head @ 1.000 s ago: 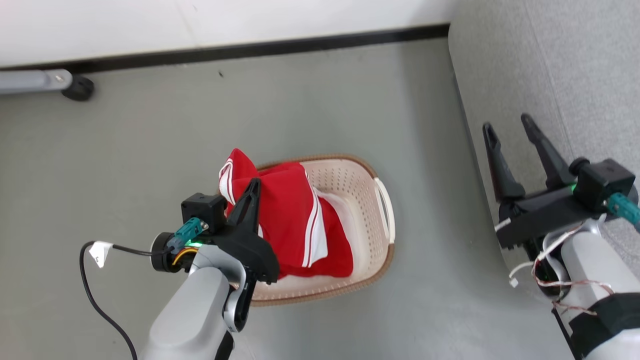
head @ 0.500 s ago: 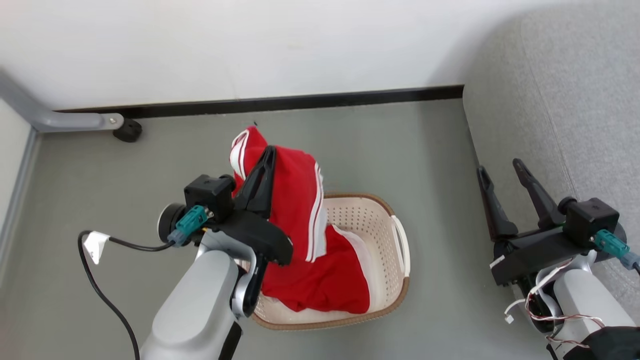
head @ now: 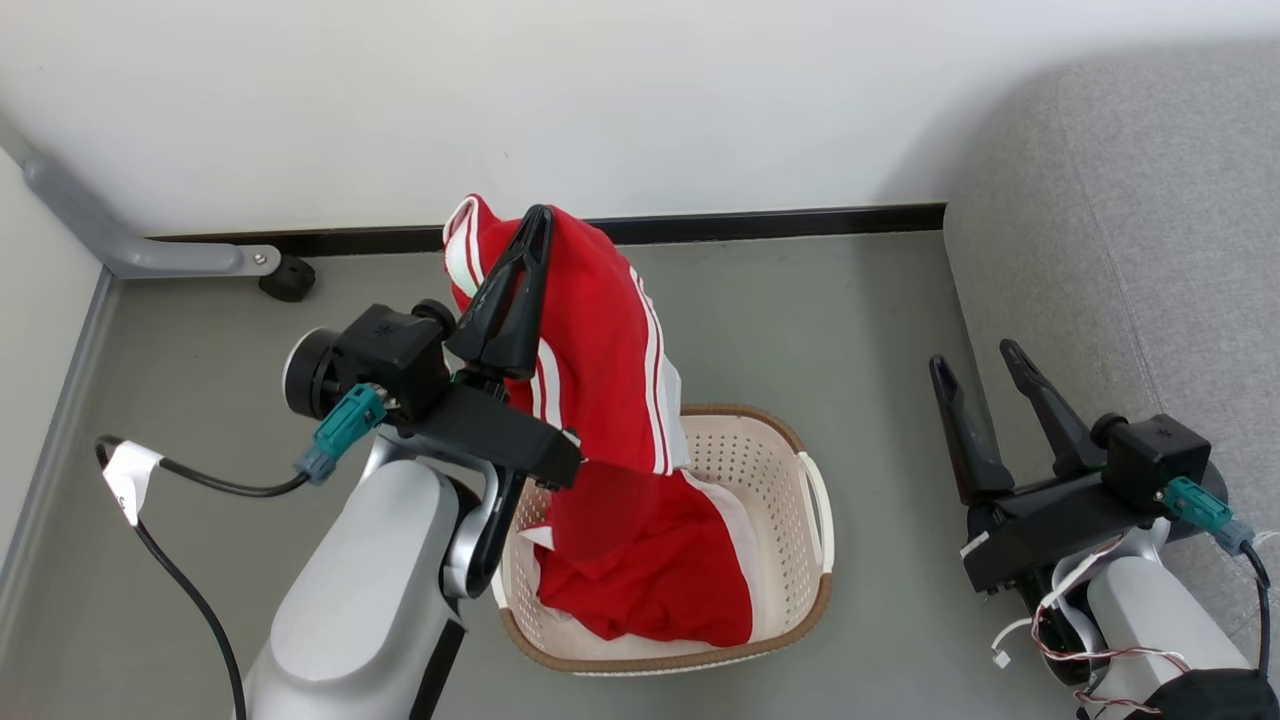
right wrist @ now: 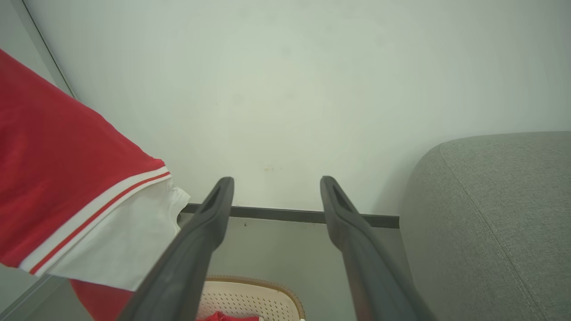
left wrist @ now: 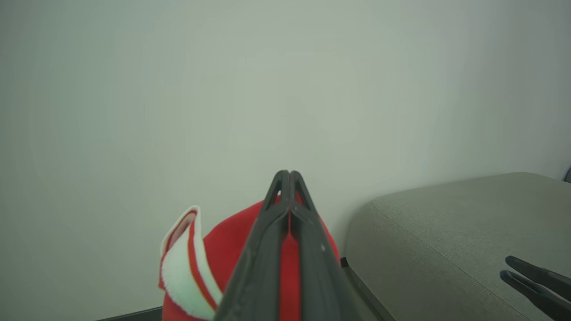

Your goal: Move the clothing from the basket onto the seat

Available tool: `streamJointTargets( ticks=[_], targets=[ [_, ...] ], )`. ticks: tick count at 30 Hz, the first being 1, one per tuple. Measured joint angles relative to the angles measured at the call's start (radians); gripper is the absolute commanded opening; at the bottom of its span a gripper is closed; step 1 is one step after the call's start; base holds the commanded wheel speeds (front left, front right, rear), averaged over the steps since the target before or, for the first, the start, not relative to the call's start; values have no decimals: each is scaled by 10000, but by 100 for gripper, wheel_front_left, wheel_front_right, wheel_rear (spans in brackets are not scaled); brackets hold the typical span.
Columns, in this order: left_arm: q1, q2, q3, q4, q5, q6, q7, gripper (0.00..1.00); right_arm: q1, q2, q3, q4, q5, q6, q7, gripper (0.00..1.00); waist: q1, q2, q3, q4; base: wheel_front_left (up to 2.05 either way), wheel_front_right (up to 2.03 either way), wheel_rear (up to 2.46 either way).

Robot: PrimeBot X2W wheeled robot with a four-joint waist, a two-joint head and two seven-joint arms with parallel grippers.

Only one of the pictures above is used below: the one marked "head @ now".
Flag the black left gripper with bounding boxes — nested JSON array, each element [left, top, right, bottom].
[[385, 204, 585, 493]]

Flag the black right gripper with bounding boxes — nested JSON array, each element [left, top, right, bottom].
[[928, 338, 1199, 596]]

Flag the red white striped garment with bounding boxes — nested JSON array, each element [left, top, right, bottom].
[[443, 193, 756, 649]]

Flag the cream laundry basket brown rim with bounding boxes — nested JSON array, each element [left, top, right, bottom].
[[490, 403, 836, 678]]

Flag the black round rubber foot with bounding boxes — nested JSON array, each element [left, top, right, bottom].
[[258, 255, 317, 304]]

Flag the grey fabric sofa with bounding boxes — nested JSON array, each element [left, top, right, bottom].
[[940, 45, 1280, 701]]

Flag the black baseboard strip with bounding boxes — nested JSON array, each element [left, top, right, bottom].
[[150, 203, 948, 259]]

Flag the grey metal tube leg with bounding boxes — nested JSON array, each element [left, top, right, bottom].
[[0, 115, 283, 280]]

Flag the grey skirting strip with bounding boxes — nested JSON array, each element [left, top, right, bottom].
[[0, 268, 119, 641]]

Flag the thin white red wire bundle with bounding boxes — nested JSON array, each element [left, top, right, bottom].
[[990, 535, 1193, 717]]

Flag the black cable with teal plug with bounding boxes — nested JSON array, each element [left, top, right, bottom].
[[95, 385, 389, 720], [1163, 477, 1273, 683]]

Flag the white paper cable tag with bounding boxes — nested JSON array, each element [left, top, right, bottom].
[[103, 440, 164, 527]]

